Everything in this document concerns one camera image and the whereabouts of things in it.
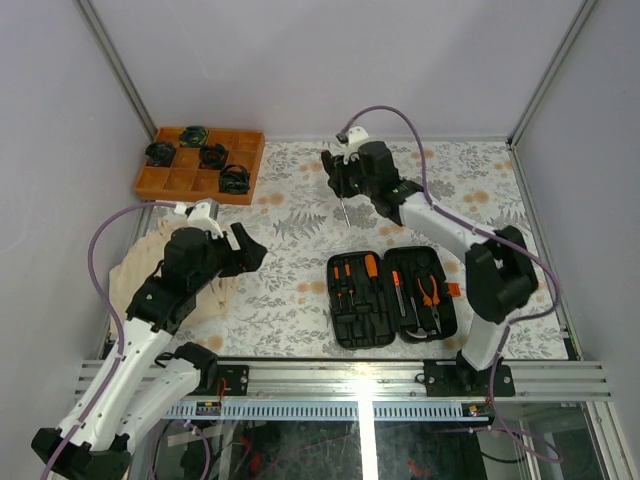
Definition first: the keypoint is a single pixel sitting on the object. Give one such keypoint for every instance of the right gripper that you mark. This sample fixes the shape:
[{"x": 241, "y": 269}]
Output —
[{"x": 340, "y": 171}]

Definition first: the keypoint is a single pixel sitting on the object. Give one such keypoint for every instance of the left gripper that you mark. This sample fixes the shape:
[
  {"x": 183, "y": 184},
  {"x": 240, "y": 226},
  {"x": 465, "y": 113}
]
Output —
[{"x": 252, "y": 252}]

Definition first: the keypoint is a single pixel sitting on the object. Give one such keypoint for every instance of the large black orange screwdriver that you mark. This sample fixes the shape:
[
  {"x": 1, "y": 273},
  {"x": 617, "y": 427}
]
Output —
[{"x": 342, "y": 200}]

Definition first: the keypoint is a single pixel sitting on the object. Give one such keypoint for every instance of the precision screwdriver orange black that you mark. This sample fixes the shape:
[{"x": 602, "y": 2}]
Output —
[{"x": 337, "y": 288}]

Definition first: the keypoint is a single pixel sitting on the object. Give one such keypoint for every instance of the small black orange screwdriver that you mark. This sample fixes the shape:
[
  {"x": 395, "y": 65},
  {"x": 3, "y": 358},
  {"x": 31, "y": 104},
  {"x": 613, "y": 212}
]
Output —
[{"x": 350, "y": 283}]

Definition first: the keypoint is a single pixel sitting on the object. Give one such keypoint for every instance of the black plastic tool case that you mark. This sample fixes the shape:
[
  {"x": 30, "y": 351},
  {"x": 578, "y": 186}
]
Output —
[{"x": 360, "y": 329}]

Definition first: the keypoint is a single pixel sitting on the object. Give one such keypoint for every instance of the steel claw hammer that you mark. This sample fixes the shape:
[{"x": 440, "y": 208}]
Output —
[{"x": 417, "y": 332}]

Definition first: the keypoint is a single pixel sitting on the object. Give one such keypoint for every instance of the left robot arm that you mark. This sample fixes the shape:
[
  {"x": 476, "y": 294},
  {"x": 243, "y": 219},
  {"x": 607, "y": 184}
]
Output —
[{"x": 98, "y": 437}]

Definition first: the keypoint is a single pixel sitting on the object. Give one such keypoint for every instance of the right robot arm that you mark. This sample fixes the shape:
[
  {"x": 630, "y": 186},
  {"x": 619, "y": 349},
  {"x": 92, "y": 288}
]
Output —
[{"x": 499, "y": 272}]

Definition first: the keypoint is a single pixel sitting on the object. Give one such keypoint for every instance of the floral table cloth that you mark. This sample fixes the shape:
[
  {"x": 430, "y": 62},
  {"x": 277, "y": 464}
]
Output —
[{"x": 283, "y": 309}]

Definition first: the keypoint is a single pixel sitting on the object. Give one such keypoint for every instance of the dark rolled fabric band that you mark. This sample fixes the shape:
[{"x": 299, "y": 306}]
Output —
[{"x": 234, "y": 179}]

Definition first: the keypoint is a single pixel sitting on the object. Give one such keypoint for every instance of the wooden compartment tray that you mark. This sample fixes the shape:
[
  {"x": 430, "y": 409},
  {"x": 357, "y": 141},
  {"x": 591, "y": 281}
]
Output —
[{"x": 186, "y": 179}]

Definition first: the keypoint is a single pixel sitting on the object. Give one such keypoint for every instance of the dark rolled band centre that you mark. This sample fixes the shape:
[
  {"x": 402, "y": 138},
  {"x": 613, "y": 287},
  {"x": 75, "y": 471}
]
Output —
[{"x": 213, "y": 157}]

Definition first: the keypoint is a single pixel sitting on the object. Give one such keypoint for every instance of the dark rolled band outside tray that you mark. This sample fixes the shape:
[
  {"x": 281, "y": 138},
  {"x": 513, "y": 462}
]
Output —
[{"x": 160, "y": 154}]

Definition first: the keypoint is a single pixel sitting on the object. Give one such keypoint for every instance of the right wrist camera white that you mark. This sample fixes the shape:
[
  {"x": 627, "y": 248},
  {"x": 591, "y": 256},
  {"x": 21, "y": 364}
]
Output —
[{"x": 355, "y": 138}]

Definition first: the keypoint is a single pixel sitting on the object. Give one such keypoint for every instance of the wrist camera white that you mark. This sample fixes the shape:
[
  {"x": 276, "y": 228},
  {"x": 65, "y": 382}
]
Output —
[
  {"x": 202, "y": 215},
  {"x": 355, "y": 138}
]

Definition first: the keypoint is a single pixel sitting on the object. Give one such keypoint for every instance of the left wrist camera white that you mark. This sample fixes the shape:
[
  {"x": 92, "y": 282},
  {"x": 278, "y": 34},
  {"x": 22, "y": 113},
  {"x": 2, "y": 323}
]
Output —
[{"x": 202, "y": 215}]

